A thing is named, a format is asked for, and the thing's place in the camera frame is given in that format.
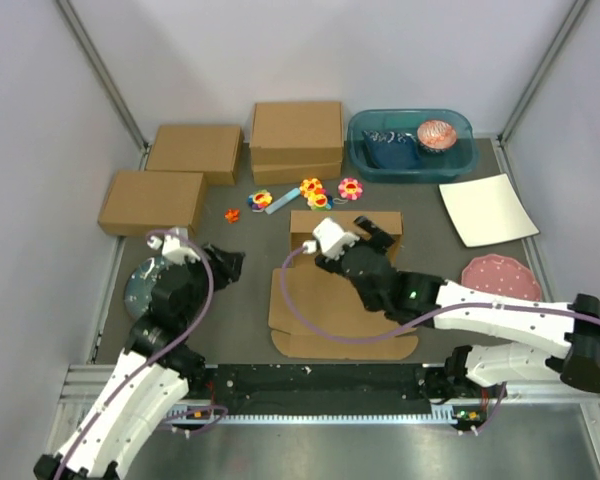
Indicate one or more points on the light blue tube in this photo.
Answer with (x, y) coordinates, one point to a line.
(283, 200)

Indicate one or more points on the brown cardboard box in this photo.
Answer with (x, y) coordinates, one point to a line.
(331, 302)

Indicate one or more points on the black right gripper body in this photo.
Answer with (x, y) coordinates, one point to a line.
(380, 242)

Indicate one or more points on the pink dotted plate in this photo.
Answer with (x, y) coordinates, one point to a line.
(501, 275)

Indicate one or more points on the stacked cardboard box top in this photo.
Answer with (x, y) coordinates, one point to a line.
(297, 133)

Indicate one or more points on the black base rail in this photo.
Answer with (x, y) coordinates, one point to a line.
(331, 389)

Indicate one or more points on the white square plate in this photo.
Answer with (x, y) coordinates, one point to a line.
(487, 211)

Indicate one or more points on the folded cardboard box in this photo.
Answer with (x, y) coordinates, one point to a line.
(140, 201)
(212, 150)

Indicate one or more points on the blue patterned bowl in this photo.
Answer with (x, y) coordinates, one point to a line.
(392, 150)

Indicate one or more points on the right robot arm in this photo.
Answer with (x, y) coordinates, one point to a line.
(541, 341)

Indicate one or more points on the orange flower plush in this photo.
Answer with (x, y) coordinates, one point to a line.
(309, 186)

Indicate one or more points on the folded cardboard box front left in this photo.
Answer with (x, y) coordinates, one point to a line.
(140, 201)

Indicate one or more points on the blue flower plush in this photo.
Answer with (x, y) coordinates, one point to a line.
(259, 200)

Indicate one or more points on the folded cardboard box back left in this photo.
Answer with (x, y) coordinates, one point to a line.
(212, 150)

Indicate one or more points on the teal plastic bin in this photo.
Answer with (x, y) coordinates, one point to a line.
(436, 168)

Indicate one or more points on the rainbow flower plush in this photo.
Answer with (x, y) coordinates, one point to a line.
(321, 200)

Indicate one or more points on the pink flower plush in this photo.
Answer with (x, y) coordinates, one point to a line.
(350, 189)

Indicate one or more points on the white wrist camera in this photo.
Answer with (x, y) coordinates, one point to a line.
(329, 240)
(173, 246)

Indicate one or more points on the blue round plate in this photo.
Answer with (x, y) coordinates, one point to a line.
(139, 286)

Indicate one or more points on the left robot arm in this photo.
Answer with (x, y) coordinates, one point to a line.
(171, 293)

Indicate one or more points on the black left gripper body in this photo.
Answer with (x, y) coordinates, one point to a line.
(223, 272)

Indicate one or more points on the red patterned bowl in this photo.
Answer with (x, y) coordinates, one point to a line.
(436, 136)

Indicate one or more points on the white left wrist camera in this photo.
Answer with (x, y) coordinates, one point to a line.
(173, 246)

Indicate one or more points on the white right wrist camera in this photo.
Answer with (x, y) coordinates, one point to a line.
(329, 240)

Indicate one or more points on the orange glitter leaf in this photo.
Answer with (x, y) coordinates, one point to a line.
(232, 215)

